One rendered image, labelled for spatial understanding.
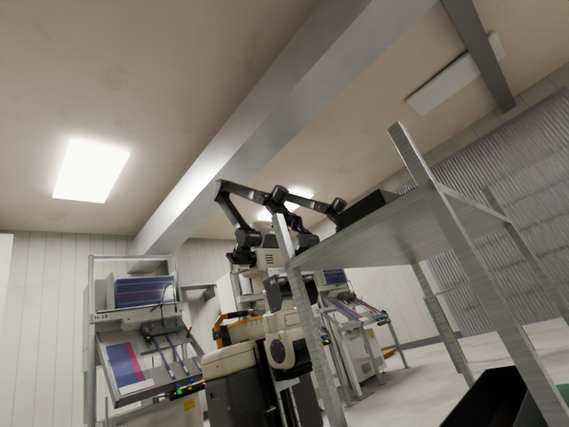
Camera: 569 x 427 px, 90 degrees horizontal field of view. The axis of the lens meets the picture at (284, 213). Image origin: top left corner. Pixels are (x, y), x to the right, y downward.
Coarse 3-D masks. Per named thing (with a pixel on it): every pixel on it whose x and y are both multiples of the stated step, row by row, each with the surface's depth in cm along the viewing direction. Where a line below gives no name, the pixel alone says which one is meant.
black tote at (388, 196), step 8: (376, 192) 83; (384, 192) 84; (392, 192) 88; (360, 200) 87; (368, 200) 85; (376, 200) 83; (384, 200) 81; (352, 208) 88; (360, 208) 86; (368, 208) 84; (376, 208) 83; (336, 216) 93; (344, 216) 90; (352, 216) 88; (360, 216) 86; (344, 224) 90
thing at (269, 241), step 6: (252, 222) 158; (258, 222) 157; (264, 222) 161; (252, 228) 155; (258, 228) 152; (264, 228) 149; (270, 228) 151; (264, 234) 149; (270, 234) 152; (264, 240) 150; (270, 240) 153; (276, 240) 156; (264, 246) 151; (270, 246) 154; (276, 246) 157
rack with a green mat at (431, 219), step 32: (416, 160) 59; (416, 192) 58; (448, 192) 60; (352, 224) 68; (384, 224) 66; (416, 224) 74; (448, 224) 53; (480, 224) 97; (512, 224) 116; (288, 256) 82; (320, 256) 76; (352, 256) 87; (384, 256) 102; (416, 256) 122; (480, 288) 49; (544, 288) 107; (512, 320) 45; (320, 352) 72; (512, 352) 45; (320, 384) 70; (544, 384) 42; (544, 416) 42
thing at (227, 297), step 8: (224, 280) 361; (224, 288) 359; (232, 288) 348; (240, 288) 356; (224, 296) 357; (232, 296) 346; (224, 304) 356; (232, 304) 344; (248, 304) 352; (224, 312) 354; (224, 320) 352; (232, 320) 341
